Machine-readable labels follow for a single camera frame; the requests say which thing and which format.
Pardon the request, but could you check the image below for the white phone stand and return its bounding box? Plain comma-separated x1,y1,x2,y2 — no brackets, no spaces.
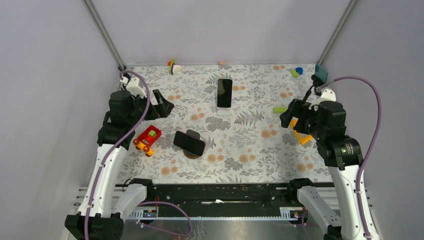
216,89,232,116

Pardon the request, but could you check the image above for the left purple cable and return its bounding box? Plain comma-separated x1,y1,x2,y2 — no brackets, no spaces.
83,69,152,240

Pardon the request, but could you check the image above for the right black tripod stand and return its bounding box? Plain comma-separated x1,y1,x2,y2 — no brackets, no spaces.
302,74,325,102

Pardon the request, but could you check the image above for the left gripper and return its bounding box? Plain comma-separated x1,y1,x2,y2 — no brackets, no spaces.
127,89,174,125

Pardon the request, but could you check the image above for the black phone on white stand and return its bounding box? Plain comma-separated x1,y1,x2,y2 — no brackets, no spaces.
217,78,233,108

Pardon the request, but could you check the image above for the teal phone on tripod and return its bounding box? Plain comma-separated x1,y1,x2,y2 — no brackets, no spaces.
314,63,328,84

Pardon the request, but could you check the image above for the red yellow toy truck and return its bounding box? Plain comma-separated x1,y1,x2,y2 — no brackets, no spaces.
133,125,162,157

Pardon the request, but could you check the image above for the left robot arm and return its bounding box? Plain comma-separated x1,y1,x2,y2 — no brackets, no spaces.
64,89,174,240

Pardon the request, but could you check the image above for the wooden-base grey phone stand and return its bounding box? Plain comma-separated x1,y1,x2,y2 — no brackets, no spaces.
184,129,207,160

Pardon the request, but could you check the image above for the blue heart block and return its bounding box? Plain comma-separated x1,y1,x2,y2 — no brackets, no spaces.
295,67,303,75

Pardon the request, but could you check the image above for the purple-edged black phone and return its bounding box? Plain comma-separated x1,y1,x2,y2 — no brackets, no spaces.
173,131,206,157

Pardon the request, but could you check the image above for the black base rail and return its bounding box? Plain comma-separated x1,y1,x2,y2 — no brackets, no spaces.
127,183,303,221

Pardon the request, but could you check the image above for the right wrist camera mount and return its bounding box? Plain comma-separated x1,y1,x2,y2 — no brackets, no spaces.
308,88,337,111

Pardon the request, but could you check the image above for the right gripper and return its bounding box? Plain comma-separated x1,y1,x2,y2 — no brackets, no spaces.
279,98,325,140

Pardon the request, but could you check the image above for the floral patterned mat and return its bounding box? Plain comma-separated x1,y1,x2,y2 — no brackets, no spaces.
117,64,332,184

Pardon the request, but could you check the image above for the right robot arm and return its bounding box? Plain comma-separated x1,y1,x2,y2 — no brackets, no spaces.
280,99,380,240

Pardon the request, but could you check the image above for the colourful block stack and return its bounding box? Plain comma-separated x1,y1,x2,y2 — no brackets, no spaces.
168,59,183,75

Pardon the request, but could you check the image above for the yellow triangle frame toy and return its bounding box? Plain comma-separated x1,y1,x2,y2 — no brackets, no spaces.
289,119,313,146

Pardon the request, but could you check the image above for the green cylinder block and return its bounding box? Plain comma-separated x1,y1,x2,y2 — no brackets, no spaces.
290,68,300,78

